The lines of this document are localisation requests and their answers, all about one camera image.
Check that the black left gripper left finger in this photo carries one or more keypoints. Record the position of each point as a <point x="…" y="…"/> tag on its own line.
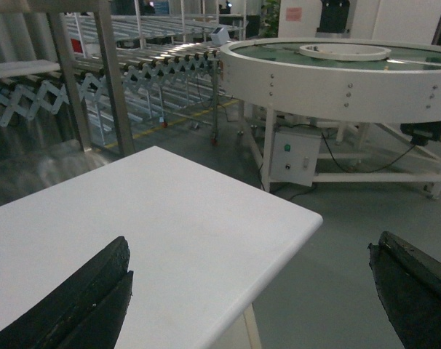
<point x="87" y="310"/>

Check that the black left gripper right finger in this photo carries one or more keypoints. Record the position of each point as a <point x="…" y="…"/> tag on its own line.
<point x="408" y="284"/>

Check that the stainless steel shelf rack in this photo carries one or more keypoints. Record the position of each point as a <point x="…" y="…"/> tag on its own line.
<point x="47" y="82"/>

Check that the white control box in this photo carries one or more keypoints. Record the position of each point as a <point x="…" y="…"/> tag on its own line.
<point x="295" y="154"/>

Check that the white round rotary conveyor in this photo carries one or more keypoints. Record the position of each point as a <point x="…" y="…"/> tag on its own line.
<point x="377" y="105"/>

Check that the small white device box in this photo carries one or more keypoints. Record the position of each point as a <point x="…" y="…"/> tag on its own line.
<point x="220" y="36"/>

